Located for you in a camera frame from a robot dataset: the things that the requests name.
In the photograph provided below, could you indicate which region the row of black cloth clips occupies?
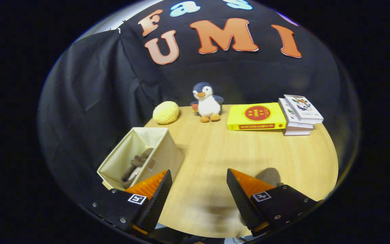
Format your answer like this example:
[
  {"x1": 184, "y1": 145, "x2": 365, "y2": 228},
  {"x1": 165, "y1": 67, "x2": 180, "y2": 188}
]
[{"x1": 107, "y1": 20, "x2": 128, "y2": 33}]

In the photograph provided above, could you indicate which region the white floral cover book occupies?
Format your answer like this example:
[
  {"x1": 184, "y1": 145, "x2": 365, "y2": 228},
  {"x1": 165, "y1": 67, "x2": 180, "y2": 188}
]
[{"x1": 284, "y1": 95, "x2": 324, "y2": 124}]

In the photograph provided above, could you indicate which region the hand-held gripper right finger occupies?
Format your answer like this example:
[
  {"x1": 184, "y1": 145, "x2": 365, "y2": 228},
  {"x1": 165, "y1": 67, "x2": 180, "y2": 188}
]
[{"x1": 226, "y1": 168, "x2": 322, "y2": 237}]

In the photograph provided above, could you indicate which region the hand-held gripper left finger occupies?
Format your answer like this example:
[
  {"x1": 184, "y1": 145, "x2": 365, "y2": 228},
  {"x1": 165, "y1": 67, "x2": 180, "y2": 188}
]
[{"x1": 92, "y1": 169, "x2": 173, "y2": 236}]

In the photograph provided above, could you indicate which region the yellow book with red circle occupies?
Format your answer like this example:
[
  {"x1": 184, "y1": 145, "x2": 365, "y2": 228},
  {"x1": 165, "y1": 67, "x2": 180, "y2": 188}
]
[{"x1": 227, "y1": 102, "x2": 287, "y2": 130}]

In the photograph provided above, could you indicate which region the yellow round plush bun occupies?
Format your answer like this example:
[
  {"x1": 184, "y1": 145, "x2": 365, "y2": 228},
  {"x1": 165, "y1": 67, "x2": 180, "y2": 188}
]
[{"x1": 153, "y1": 101, "x2": 180, "y2": 124}]

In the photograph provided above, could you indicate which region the penguin plush toy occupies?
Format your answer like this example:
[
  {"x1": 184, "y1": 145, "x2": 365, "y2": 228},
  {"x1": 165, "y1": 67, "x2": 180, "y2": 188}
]
[{"x1": 190, "y1": 82, "x2": 224, "y2": 123}]

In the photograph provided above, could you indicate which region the cream fabric storage box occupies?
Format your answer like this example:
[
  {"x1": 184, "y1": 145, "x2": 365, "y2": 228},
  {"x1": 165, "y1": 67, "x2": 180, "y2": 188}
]
[{"x1": 97, "y1": 127, "x2": 185, "y2": 190}]

